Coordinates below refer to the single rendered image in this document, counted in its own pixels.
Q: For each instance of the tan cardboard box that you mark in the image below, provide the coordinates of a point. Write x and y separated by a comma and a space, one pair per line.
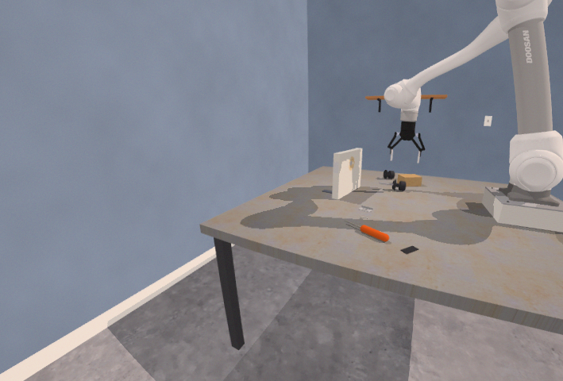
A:
412, 180

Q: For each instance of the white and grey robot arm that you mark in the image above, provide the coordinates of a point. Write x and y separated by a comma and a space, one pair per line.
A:
536, 153

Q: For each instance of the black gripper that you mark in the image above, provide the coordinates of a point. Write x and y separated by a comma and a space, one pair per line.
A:
407, 133

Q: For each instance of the orange-handled screwdriver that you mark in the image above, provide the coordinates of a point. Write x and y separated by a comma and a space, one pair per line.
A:
372, 232

